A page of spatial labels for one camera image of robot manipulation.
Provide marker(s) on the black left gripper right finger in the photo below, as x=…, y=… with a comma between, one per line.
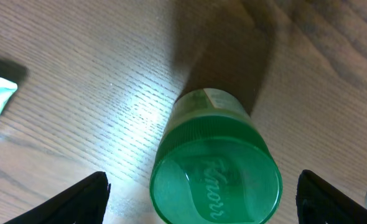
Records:
x=318, y=202

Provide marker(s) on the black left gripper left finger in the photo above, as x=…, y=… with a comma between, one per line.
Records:
x=83, y=203

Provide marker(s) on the green-lid Knorr seasoning jar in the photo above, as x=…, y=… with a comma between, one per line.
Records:
x=212, y=165

